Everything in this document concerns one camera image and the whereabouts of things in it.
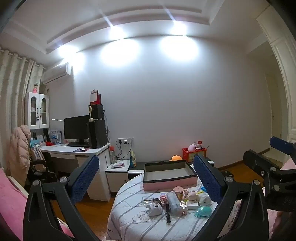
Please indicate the white nightstand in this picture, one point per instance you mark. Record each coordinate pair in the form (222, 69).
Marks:
(116, 180)

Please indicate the small pink doll figurine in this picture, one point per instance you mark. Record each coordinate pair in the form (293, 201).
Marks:
(35, 88)

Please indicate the blue white box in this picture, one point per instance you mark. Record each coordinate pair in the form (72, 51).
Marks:
(55, 136)

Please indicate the jar with rose gold lid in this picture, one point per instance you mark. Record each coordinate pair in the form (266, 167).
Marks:
(178, 193)

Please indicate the small red packet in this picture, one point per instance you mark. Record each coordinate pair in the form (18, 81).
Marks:
(200, 143)

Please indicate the white air conditioner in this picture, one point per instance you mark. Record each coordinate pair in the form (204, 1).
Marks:
(56, 74)

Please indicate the black pen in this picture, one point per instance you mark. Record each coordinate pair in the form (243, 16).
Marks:
(168, 214)

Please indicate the pink storage box black rim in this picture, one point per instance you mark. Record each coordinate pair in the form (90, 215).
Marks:
(170, 184)

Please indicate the white door frame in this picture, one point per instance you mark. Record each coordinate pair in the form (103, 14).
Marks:
(281, 69)

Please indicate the pink purple block toy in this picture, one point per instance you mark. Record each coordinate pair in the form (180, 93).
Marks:
(163, 199)

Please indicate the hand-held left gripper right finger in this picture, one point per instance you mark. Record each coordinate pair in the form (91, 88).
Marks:
(209, 180)

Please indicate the orange octopus plush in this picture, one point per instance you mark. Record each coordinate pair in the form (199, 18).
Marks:
(175, 158)

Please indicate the beige curtain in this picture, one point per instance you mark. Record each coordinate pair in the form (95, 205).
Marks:
(13, 92)

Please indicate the pink puffer coat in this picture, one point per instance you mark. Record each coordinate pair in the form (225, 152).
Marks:
(18, 153)

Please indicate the red crate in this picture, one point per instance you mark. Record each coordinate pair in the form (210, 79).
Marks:
(196, 156)

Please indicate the purple mouse pad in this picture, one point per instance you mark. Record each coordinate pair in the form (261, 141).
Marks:
(81, 149)

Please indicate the white round case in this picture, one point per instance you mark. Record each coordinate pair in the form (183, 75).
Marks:
(205, 199)

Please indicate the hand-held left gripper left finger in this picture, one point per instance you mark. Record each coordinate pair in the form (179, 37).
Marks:
(81, 183)

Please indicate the pink pig figurine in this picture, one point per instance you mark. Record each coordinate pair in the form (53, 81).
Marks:
(194, 197)

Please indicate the clear bottle red cap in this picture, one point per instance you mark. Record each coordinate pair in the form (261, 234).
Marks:
(112, 156)

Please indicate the white desk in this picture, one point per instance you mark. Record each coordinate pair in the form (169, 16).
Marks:
(69, 154)

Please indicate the low white bench dark top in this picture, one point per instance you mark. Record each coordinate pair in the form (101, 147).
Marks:
(136, 170)

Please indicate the white wall socket strip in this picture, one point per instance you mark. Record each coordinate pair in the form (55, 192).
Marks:
(126, 141)

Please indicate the person's right forearm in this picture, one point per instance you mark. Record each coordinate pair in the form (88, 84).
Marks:
(288, 222)

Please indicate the red desk calendar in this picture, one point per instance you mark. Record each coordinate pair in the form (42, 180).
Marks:
(95, 97)

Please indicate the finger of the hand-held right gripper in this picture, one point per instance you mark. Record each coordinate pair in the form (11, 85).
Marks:
(256, 160)
(281, 144)

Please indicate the pink packet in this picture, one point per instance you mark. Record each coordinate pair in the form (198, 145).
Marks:
(118, 165)

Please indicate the pink white block toy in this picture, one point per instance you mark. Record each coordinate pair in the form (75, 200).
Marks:
(154, 210)

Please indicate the white glass door cabinet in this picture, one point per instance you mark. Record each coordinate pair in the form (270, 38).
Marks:
(37, 111)

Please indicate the black speaker box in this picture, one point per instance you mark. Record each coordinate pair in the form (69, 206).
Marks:
(98, 112)

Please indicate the yellow blue snack bag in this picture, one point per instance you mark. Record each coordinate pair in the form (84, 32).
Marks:
(133, 160)

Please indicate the pink bedding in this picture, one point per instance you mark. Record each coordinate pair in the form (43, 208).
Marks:
(11, 204)

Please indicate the clear plastic box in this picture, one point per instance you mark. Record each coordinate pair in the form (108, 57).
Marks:
(174, 204)

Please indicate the black chair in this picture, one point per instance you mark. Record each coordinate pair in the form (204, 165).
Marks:
(40, 171)

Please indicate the black speaker tower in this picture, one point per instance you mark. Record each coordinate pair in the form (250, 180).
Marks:
(97, 134)

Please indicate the pink plush toy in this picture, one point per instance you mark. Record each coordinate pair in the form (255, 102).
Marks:
(192, 147)

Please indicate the black computer monitor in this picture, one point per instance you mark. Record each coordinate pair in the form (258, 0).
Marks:
(76, 129)

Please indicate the teal round shell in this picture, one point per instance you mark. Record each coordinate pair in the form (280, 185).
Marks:
(203, 212)

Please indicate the small red tray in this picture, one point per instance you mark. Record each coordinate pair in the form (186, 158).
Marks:
(49, 144)

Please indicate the beige small desk lamp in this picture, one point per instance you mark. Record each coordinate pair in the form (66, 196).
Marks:
(91, 113)

